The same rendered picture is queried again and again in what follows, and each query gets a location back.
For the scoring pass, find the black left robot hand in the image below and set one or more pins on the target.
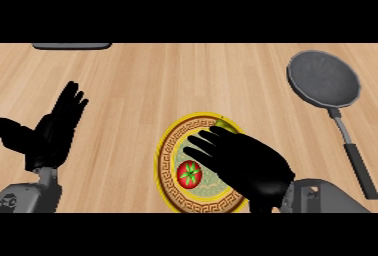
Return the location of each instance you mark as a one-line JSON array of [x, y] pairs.
[[51, 133]]

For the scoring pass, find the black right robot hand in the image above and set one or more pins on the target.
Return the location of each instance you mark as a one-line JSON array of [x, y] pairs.
[[245, 160]]

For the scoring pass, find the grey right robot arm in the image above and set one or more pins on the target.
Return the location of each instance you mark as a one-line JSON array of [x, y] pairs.
[[322, 196]]

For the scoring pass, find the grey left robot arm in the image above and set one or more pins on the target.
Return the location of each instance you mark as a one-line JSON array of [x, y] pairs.
[[31, 193]]

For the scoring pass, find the red tomato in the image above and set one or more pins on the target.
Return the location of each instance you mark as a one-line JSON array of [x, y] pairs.
[[189, 174]]

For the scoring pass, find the yellow patterned plate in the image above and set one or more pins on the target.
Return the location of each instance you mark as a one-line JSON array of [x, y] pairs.
[[171, 173]]

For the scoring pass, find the grey frying pan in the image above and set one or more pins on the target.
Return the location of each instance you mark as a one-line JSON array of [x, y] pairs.
[[325, 83]]

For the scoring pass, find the yellow-green fruit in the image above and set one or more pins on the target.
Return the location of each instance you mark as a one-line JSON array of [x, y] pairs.
[[223, 124]]

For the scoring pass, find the dark grey flat object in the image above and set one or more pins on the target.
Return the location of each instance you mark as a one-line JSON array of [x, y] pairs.
[[71, 46]]

